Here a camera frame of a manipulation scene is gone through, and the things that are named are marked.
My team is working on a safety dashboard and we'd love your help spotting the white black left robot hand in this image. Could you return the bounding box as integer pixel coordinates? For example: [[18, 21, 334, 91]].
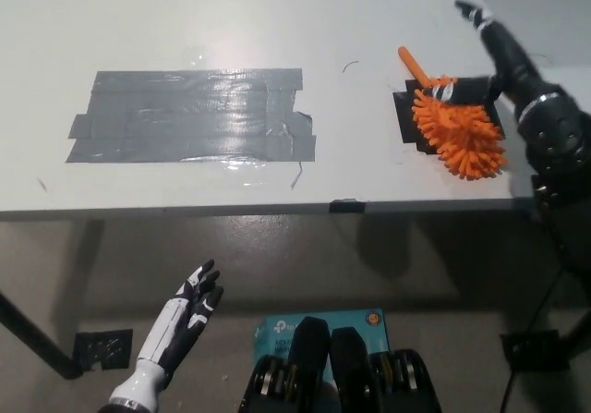
[[112, 259, 225, 403]]

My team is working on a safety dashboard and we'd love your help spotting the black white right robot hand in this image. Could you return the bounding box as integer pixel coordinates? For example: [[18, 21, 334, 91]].
[[431, 0, 561, 114]]

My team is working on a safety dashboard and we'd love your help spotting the black floor tape patch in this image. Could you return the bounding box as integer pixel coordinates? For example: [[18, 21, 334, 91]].
[[73, 329, 135, 371]]

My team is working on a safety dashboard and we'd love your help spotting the black table leg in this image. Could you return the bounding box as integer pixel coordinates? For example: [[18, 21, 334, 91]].
[[0, 288, 85, 381]]

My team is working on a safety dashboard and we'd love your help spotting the small black tape strip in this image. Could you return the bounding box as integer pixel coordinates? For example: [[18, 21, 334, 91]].
[[329, 197, 366, 214]]

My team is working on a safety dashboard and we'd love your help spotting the teal router box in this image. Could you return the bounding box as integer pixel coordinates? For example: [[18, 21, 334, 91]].
[[252, 310, 390, 382]]

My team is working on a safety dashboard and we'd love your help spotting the grey duct tape patch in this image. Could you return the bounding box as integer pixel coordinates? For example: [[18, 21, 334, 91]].
[[66, 68, 318, 164]]

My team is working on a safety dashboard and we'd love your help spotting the orange noodle duster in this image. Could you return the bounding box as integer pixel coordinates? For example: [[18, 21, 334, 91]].
[[397, 45, 509, 182]]

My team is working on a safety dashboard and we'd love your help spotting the black tape square mark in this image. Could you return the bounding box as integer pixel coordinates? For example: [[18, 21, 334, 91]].
[[392, 76, 505, 156]]

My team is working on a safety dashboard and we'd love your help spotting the thin black cable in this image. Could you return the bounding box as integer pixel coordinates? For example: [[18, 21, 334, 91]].
[[496, 269, 567, 413]]

